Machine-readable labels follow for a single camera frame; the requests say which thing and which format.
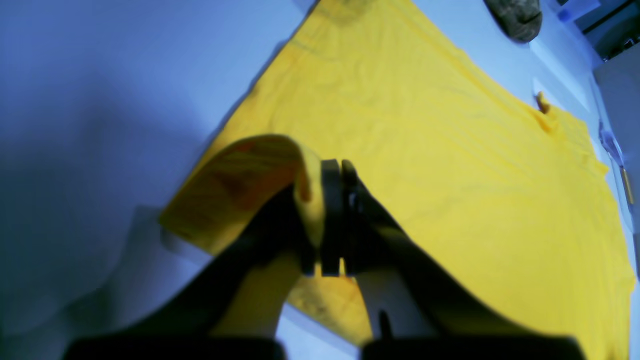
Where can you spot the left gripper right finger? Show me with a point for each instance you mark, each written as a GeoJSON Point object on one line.
{"type": "Point", "coordinates": [416, 309]}

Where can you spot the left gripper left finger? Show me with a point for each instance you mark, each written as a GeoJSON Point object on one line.
{"type": "Point", "coordinates": [180, 329]}

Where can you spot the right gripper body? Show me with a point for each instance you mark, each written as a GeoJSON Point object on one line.
{"type": "Point", "coordinates": [520, 20]}

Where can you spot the yellow T-shirt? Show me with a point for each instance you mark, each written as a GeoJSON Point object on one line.
{"type": "Point", "coordinates": [512, 200]}

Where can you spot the orange pencil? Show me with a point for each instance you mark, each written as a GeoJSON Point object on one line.
{"type": "Point", "coordinates": [626, 186]}

